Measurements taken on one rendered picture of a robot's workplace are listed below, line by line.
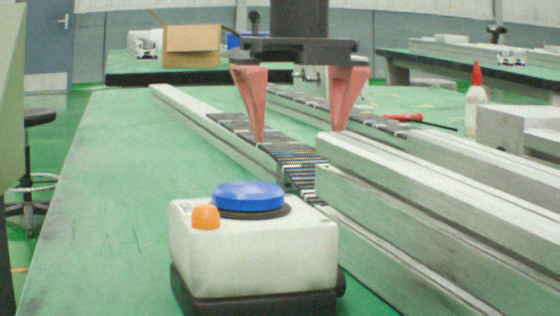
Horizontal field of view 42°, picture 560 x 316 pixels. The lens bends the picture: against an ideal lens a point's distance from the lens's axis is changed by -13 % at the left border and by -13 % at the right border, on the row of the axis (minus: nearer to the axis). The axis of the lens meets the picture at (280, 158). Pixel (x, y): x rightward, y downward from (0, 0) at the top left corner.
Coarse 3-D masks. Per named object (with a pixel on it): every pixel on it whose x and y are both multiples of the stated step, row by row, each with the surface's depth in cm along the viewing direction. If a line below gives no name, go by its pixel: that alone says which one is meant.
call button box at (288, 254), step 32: (224, 224) 43; (256, 224) 43; (288, 224) 43; (320, 224) 43; (192, 256) 41; (224, 256) 42; (256, 256) 42; (288, 256) 43; (320, 256) 43; (192, 288) 42; (224, 288) 42; (256, 288) 42; (288, 288) 43; (320, 288) 43
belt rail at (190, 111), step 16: (160, 96) 153; (176, 96) 143; (192, 96) 142; (176, 112) 135; (192, 112) 121; (208, 112) 119; (192, 128) 121; (208, 128) 110; (224, 128) 102; (224, 144) 101; (240, 144) 93; (240, 160) 93; (256, 160) 89; (272, 160) 81; (256, 176) 87; (272, 176) 81
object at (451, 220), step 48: (336, 144) 55; (432, 144) 57; (480, 144) 54; (336, 192) 55; (384, 192) 50; (432, 192) 41; (480, 192) 39; (528, 192) 44; (384, 240) 50; (432, 240) 41; (480, 240) 38; (528, 240) 32; (384, 288) 48; (432, 288) 41; (480, 288) 36; (528, 288) 32
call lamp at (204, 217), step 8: (200, 208) 41; (208, 208) 41; (216, 208) 42; (192, 216) 42; (200, 216) 41; (208, 216) 41; (216, 216) 42; (192, 224) 42; (200, 224) 41; (208, 224) 41; (216, 224) 42
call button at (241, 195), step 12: (216, 192) 45; (228, 192) 44; (240, 192) 44; (252, 192) 44; (264, 192) 44; (276, 192) 45; (216, 204) 45; (228, 204) 44; (240, 204) 44; (252, 204) 44; (264, 204) 44; (276, 204) 44
